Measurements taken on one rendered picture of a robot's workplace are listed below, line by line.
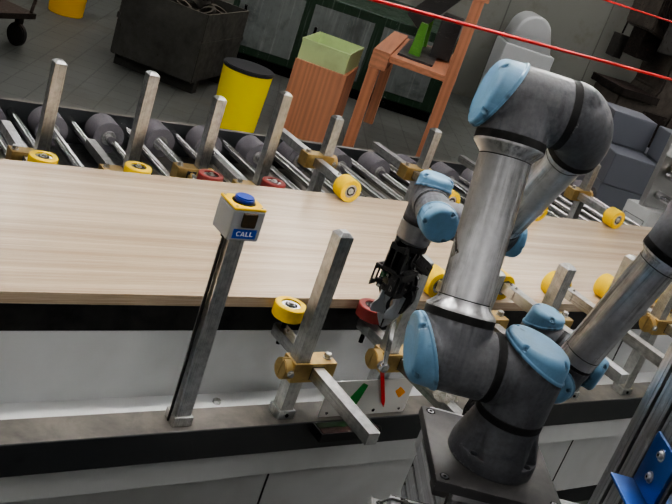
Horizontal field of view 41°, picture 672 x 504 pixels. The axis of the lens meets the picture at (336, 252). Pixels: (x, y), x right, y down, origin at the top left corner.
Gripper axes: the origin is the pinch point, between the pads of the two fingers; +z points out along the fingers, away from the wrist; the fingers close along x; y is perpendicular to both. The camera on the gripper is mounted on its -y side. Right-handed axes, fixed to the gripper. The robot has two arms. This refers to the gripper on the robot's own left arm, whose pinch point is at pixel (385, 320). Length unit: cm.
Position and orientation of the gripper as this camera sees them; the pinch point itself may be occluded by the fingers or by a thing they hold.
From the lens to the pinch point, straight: 201.2
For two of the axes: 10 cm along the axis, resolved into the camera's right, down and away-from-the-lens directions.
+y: -5.8, 1.0, -8.1
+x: 7.5, 4.6, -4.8
